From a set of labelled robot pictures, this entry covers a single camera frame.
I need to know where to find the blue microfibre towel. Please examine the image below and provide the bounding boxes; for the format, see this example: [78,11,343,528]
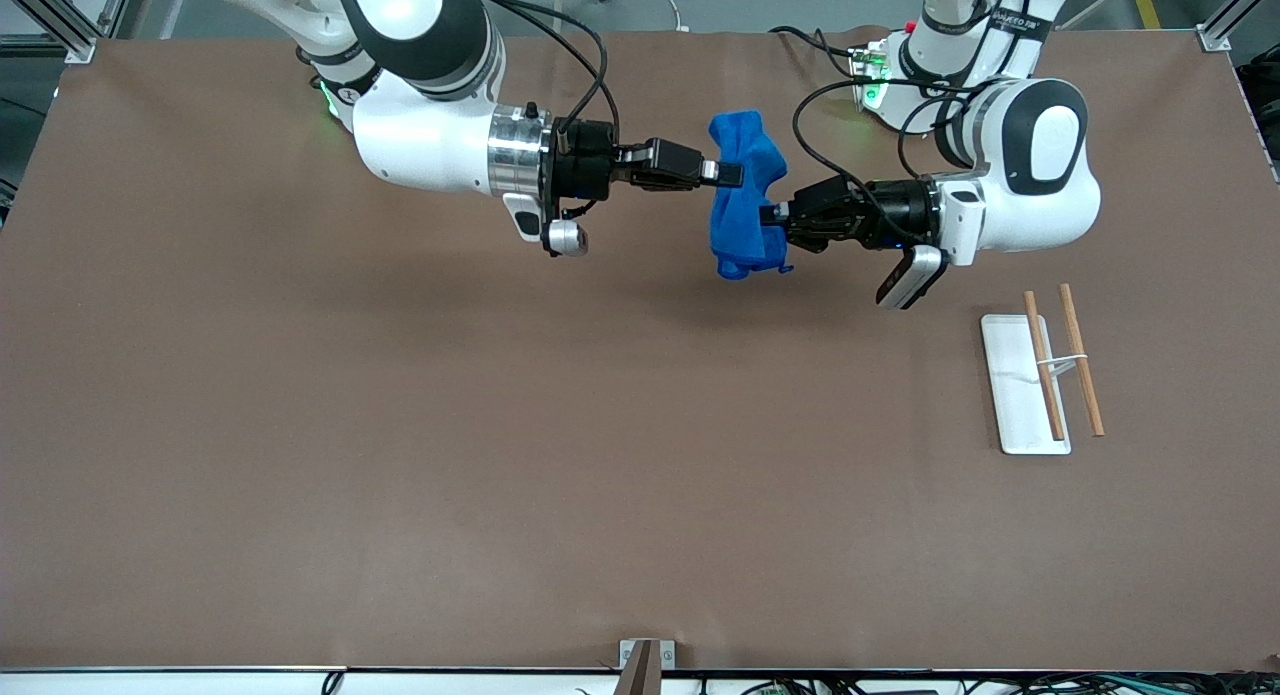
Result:
[708,110,796,281]

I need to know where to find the white towel rack wooden rods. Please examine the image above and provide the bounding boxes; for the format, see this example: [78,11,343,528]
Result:
[980,283,1107,457]

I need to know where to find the brown table cover sheet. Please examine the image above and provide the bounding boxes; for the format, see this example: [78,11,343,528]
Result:
[0,27,1280,673]

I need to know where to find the black left arm base cable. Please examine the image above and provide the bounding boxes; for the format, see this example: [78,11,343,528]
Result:
[768,25,871,76]

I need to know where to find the aluminium frame post with bracket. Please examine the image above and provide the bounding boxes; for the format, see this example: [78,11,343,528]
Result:
[1197,0,1280,54]
[0,0,136,64]

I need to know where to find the metal bracket with brown post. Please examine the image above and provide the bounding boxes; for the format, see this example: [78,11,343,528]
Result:
[615,638,677,695]

